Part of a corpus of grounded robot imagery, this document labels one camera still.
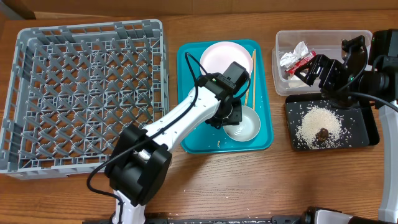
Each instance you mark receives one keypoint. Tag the wooden chopstick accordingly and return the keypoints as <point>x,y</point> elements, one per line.
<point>254,80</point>
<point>246,98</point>

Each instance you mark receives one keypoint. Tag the black waste tray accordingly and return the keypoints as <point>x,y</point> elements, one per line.
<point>359,119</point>

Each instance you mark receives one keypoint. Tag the right wooden chopstick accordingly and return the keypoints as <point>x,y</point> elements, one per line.
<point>254,80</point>

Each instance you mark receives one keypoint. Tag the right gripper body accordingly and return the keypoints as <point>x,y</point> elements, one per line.
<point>325,72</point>

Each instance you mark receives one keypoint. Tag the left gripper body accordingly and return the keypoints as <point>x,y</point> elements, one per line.
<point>234,116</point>

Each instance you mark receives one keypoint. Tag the grey metal bowl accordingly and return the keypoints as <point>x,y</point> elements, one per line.
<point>247,129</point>

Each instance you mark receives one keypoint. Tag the clear plastic bin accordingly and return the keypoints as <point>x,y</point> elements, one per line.
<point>327,42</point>

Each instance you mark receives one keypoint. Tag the grey dish rack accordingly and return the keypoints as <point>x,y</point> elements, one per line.
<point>72,91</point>

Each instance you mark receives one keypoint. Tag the large white plate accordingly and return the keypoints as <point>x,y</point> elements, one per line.
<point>219,56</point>

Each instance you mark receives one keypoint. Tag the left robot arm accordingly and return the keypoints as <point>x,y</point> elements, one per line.
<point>139,163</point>

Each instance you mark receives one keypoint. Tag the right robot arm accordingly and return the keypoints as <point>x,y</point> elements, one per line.
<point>366,73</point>

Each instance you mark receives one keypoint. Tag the left wooden chopstick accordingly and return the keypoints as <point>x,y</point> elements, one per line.
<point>246,98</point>

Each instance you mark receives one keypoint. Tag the white napkin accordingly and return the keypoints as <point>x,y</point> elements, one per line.
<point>288,59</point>

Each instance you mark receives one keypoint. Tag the teal serving tray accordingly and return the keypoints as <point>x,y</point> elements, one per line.
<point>205,138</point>

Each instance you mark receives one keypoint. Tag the red snack wrapper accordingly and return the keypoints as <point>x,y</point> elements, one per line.
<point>301,61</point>

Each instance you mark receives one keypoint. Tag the white rice pile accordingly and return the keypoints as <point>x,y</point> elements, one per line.
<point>312,121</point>

